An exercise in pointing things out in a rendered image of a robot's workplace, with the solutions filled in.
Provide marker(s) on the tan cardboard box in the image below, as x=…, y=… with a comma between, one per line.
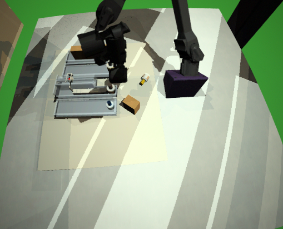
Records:
x=131, y=104

